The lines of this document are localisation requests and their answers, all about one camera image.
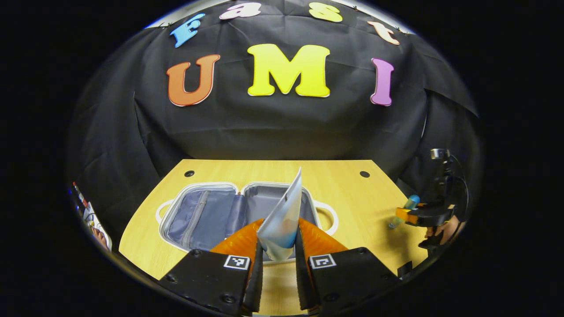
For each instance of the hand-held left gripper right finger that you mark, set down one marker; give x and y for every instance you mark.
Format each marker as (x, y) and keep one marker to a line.
(304, 286)

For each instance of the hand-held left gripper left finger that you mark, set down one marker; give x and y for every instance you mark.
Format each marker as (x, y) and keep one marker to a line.
(254, 286)

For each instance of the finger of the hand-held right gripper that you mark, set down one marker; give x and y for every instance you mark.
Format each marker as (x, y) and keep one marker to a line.
(434, 214)

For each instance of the blue capped skincare tube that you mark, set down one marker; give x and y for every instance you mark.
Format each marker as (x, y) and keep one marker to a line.
(413, 201)

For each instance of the white blue skincare pouch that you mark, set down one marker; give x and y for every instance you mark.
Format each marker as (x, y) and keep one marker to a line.
(282, 220)

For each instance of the white suitcase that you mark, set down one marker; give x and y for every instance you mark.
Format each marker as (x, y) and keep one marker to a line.
(211, 215)

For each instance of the black backdrop cloth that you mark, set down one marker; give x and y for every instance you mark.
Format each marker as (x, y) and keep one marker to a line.
(282, 127)

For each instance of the white side desk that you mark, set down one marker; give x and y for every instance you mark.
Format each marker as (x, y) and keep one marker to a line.
(90, 215)

